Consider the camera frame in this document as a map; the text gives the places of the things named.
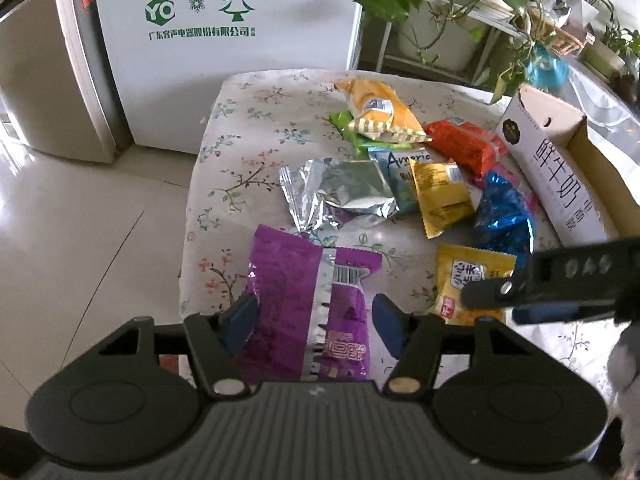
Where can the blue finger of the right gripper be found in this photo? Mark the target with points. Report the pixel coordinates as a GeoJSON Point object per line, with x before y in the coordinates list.
{"type": "Point", "coordinates": [559, 313]}

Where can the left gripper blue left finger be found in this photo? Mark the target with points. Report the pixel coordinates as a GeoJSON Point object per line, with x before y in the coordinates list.
{"type": "Point", "coordinates": [236, 324]}

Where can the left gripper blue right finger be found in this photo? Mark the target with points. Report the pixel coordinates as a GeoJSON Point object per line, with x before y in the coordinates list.
{"type": "Point", "coordinates": [394, 326]}

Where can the purple snack bag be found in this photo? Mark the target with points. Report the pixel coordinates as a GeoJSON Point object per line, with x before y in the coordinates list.
{"type": "Point", "coordinates": [312, 320]}

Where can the small yellow snack packet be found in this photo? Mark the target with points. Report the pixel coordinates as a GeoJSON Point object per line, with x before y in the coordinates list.
{"type": "Point", "coordinates": [461, 265]}

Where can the blue foil snack bag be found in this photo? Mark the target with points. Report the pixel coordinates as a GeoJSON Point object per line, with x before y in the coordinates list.
{"type": "Point", "coordinates": [503, 222]}

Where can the silver foil snack bag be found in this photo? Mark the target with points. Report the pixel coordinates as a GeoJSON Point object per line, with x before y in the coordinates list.
{"type": "Point", "coordinates": [334, 194]}

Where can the white blue America snack packet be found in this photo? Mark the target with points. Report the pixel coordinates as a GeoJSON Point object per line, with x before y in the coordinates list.
{"type": "Point", "coordinates": [396, 167]}

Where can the red orange snack packet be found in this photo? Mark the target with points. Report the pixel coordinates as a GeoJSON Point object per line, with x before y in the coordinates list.
{"type": "Point", "coordinates": [476, 149]}

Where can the large orange snack bag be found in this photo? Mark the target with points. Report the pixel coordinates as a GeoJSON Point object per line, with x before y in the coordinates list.
{"type": "Point", "coordinates": [378, 114]}

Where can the green snack packet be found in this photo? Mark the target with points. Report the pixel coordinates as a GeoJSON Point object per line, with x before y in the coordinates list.
{"type": "Point", "coordinates": [362, 144]}

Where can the pink snack packet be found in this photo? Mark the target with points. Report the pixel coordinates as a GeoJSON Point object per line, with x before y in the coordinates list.
{"type": "Point", "coordinates": [515, 185]}

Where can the cardboard milk box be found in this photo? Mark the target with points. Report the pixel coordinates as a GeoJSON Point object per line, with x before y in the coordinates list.
{"type": "Point", "coordinates": [589, 188]}

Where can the floral tablecloth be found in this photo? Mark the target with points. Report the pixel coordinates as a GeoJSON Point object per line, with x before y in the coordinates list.
{"type": "Point", "coordinates": [251, 170]}

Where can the wicker basket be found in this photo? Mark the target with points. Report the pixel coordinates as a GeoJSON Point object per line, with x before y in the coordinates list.
{"type": "Point", "coordinates": [562, 41]}

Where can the white plant pot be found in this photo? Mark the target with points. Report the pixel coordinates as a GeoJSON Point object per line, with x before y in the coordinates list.
{"type": "Point", "coordinates": [449, 45]}

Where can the white metal plant rack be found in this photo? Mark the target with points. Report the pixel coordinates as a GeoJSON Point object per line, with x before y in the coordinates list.
{"type": "Point", "coordinates": [494, 13]}

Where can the white chest freezer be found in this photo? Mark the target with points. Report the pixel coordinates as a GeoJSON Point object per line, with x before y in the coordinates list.
{"type": "Point", "coordinates": [169, 58]}

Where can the silver refrigerator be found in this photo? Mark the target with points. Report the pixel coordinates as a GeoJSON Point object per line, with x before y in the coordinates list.
{"type": "Point", "coordinates": [57, 85]}

